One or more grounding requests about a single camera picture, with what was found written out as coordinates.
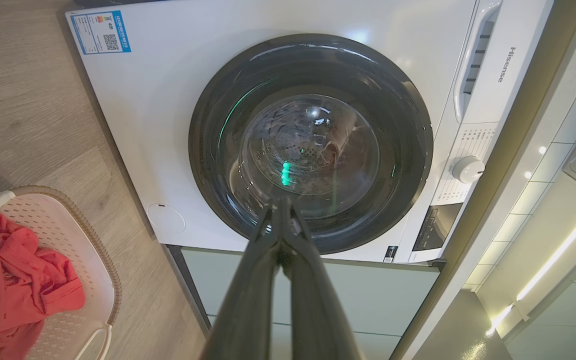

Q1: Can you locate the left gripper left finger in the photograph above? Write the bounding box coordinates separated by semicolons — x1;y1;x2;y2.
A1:
200;197;284;360

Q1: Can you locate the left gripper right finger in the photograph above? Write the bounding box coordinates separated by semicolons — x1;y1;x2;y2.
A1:
283;197;364;360

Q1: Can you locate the white plastic laundry basket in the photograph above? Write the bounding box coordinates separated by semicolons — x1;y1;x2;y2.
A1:
0;186;122;360

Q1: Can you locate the pale green cabinet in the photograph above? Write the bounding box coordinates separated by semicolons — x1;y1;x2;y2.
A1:
168;245;441;360

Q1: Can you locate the round white filter cap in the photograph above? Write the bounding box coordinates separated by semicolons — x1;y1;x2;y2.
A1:
147;202;187;234

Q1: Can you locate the black washing machine display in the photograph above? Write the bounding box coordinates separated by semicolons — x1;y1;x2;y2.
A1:
412;202;464;252

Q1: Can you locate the dark round washing machine door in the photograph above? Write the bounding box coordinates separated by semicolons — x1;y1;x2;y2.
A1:
188;33;434;255

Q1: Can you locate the white washing machine knob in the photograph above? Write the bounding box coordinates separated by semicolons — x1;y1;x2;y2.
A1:
452;155;486;184

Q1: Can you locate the white washing machine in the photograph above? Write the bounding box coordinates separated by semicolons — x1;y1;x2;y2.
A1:
65;0;555;265

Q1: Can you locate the red garment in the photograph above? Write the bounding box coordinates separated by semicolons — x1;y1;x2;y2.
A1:
0;214;86;360

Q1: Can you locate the LED light strip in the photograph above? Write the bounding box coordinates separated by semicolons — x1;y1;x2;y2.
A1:
485;200;576;337

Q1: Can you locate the white detergent drawer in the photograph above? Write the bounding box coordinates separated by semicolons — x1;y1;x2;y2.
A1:
453;0;504;123

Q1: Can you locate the blue energy label sticker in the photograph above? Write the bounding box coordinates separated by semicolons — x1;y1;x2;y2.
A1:
70;10;132;55

